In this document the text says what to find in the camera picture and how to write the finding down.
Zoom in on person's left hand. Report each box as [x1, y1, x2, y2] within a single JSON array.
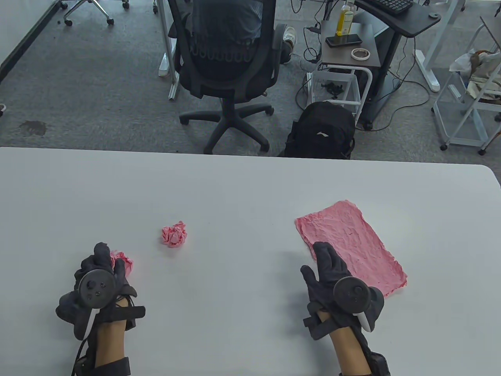
[[56, 242, 138, 340]]

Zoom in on black floor cable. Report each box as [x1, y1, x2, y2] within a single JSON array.
[[366, 37, 431, 132]]

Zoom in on white wheeled cart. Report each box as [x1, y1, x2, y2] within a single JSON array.
[[433, 16, 501, 155]]

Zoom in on white desk leg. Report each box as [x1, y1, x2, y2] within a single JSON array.
[[156, 0, 181, 101], [415, 0, 460, 92]]

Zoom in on person's right forearm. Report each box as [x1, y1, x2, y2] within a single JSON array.
[[317, 309, 372, 376]]

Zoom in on clear bottle yellow liquid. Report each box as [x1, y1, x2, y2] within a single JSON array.
[[336, 0, 356, 36]]

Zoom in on beige cloth bundle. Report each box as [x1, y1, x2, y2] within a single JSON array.
[[449, 49, 501, 104]]

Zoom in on black smartphone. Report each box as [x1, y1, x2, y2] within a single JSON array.
[[326, 34, 363, 48]]

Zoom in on silver chair base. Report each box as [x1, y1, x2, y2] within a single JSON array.
[[59, 0, 130, 26]]

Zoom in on black wrist rig cable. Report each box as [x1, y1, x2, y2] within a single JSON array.
[[72, 335, 90, 376]]

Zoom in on grey white side table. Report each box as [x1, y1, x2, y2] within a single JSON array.
[[307, 20, 382, 126]]

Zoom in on black backpack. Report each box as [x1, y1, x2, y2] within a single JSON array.
[[284, 101, 356, 159]]

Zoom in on pink paper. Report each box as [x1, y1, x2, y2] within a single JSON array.
[[295, 200, 408, 299], [110, 251, 136, 279], [161, 221, 187, 248]]

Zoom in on black standing desk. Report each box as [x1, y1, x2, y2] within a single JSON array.
[[354, 0, 442, 132]]

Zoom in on person's left forearm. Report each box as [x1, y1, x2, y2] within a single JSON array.
[[95, 320, 126, 368]]

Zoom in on black keyboard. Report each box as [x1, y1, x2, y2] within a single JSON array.
[[368, 0, 414, 15]]

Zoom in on black white tracking controller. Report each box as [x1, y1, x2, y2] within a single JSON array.
[[77, 269, 117, 333], [333, 277, 386, 333]]

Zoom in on black clamp parts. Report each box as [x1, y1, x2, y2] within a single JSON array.
[[321, 80, 345, 98]]

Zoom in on person's right hand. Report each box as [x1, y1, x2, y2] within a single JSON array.
[[301, 241, 386, 333]]

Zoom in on black mesh office chair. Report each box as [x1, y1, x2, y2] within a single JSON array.
[[166, 0, 288, 154]]

